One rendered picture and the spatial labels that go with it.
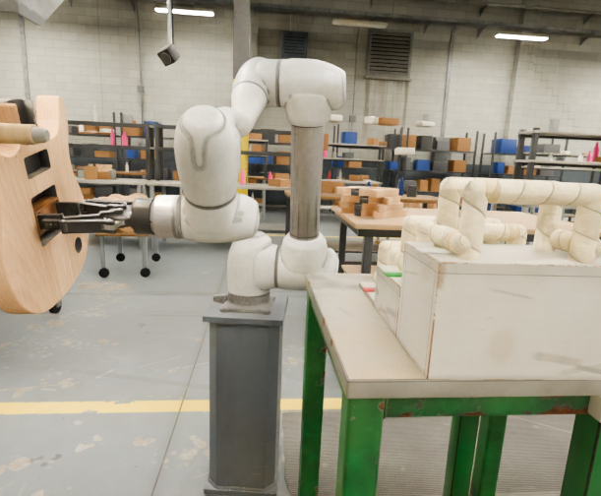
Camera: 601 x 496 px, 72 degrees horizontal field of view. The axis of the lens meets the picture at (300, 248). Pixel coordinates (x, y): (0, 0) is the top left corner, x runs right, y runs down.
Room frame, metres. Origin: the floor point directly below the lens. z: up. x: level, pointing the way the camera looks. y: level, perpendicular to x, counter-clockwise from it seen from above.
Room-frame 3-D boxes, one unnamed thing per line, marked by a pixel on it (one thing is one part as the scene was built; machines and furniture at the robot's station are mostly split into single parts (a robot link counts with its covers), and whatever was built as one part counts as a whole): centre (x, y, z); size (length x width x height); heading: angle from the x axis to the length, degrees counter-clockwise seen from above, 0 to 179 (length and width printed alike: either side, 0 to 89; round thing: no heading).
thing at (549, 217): (0.66, -0.40, 1.15); 0.03 x 0.03 x 0.09
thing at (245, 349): (1.47, 0.18, 0.35); 0.28 x 0.28 x 0.70; 88
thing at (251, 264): (1.47, 0.17, 0.87); 0.18 x 0.16 x 0.22; 87
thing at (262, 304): (1.47, 0.20, 0.73); 0.22 x 0.18 x 0.06; 88
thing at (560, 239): (0.62, -0.41, 1.12); 0.11 x 0.03 x 0.03; 6
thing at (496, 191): (0.58, -0.32, 1.20); 0.20 x 0.03 x 0.03; 95
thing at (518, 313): (0.62, -0.32, 1.02); 0.27 x 0.15 x 0.17; 96
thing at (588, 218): (0.58, -0.40, 1.15); 0.03 x 0.03 x 0.09
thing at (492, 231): (0.74, -0.31, 1.12); 0.20 x 0.03 x 0.03; 95
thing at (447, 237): (0.61, -0.22, 1.12); 0.11 x 0.03 x 0.03; 6
